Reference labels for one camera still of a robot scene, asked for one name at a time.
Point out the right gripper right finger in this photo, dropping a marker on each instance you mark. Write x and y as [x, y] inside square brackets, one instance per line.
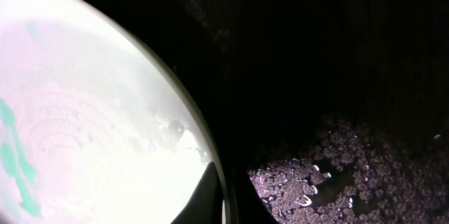
[250, 208]

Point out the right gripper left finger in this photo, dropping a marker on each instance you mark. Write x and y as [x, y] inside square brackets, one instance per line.
[205, 204]

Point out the mint plate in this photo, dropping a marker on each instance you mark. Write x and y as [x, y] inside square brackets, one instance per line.
[95, 128]

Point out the black round tray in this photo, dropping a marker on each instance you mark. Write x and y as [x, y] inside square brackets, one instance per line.
[336, 109]

